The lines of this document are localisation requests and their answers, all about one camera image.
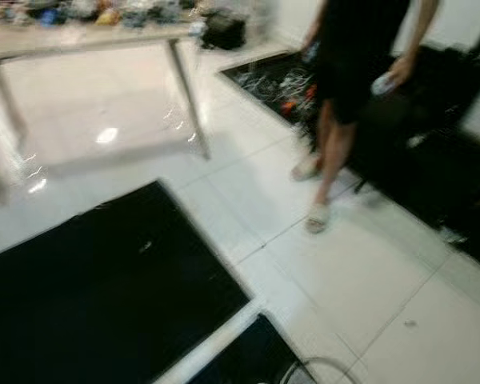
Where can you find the person left hand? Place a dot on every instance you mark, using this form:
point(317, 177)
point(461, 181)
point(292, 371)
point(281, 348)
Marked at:
point(402, 70)

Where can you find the person right hand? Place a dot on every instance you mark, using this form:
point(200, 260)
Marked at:
point(310, 51)

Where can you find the person left forearm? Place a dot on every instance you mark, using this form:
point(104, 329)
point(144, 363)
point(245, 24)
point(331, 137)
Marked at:
point(424, 28)

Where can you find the person right forearm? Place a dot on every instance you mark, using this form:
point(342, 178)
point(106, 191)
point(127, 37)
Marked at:
point(314, 30)

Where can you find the small white trash scrap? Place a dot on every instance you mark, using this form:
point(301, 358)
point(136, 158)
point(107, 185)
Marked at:
point(145, 246)

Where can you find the person in black clothes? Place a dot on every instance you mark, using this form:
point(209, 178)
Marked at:
point(352, 40)

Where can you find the black bag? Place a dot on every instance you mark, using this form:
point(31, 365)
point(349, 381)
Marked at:
point(224, 30)

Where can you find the beige slipper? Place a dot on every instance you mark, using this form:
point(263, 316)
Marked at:
point(318, 218)
point(306, 168)

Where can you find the blue item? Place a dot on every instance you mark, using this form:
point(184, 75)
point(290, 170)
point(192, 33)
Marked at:
point(46, 17)

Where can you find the beige table with metal legs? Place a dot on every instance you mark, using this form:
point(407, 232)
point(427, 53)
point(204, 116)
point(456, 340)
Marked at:
point(80, 38)

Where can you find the yellow item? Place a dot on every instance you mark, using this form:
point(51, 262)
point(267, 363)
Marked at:
point(108, 16)

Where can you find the small black floor mat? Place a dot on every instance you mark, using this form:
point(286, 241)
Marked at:
point(248, 356)

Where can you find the large black floor mat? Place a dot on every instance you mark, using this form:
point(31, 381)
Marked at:
point(104, 296)

